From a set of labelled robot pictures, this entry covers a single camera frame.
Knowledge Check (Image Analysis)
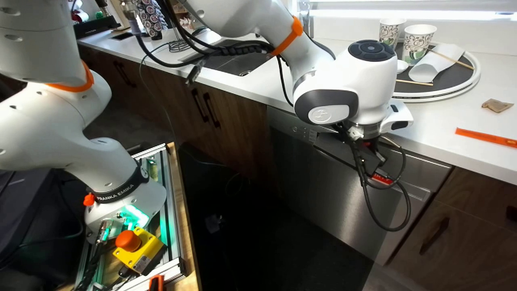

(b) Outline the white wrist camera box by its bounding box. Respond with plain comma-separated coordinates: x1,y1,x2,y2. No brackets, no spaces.
377,99,415,133

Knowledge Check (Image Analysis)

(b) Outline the black flat device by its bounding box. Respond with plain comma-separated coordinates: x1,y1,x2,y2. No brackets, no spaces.
109,31,137,43

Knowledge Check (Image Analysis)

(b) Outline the brown paper scrap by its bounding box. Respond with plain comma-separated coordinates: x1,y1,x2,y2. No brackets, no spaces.
479,98,515,116

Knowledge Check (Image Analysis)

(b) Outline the stainless steel dishwasher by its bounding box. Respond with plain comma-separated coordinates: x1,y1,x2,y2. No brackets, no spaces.
264,106,452,268

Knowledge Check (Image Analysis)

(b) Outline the slim patterned paper cup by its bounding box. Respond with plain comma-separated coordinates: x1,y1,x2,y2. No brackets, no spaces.
377,19,406,52

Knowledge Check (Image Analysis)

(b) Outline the black cabinet handle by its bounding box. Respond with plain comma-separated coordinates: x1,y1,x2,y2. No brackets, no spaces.
418,216,452,256
200,91,222,130
190,86,209,125

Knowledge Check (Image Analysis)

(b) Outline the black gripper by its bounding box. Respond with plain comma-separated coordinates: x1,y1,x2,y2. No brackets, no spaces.
348,137,394,180

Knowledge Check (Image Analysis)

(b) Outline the steel kitchen sink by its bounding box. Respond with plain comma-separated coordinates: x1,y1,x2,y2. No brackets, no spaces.
198,40,272,78

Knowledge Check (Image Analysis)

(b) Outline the thin grey cable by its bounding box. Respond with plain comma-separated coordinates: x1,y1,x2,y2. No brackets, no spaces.
137,40,179,119

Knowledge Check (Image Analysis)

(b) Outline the orange ruler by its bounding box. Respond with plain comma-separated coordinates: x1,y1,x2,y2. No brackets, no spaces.
453,127,517,151

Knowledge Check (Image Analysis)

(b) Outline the red dirty sign magnet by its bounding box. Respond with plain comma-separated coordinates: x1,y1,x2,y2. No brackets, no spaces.
369,172,395,190

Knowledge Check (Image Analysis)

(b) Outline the patterned cloth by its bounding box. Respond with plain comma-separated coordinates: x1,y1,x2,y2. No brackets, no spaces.
129,0,167,38

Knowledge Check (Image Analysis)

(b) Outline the wooden drawer cabinet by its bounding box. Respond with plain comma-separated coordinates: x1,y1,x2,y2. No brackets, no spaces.
369,167,517,291

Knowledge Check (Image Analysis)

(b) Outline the orange clamp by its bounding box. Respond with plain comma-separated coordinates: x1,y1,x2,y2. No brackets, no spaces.
146,274,166,291

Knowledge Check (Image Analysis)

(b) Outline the black looping gripper cable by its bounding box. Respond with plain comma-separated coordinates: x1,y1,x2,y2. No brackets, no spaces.
347,135,413,234

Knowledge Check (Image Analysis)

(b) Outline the round white-rimmed dark tray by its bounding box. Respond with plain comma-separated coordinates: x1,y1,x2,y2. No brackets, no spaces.
392,41,481,104

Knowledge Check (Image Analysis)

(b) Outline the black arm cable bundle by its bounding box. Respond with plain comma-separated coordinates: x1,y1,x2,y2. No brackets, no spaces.
122,0,297,109

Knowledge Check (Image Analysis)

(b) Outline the wooden board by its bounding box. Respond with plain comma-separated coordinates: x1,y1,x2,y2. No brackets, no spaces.
164,141,203,291

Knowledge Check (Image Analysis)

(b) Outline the wide patterned paper cup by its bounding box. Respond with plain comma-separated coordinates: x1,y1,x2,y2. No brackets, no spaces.
400,23,439,69

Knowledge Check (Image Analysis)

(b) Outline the wooden sink cabinet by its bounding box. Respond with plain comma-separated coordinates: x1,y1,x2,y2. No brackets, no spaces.
77,46,271,175

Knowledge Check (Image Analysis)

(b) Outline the yellow emergency stop box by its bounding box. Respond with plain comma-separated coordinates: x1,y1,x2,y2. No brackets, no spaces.
111,227,164,274

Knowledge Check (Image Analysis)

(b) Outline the wooden chopstick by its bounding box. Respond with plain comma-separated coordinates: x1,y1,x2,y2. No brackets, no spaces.
394,78,434,88
429,49,474,72

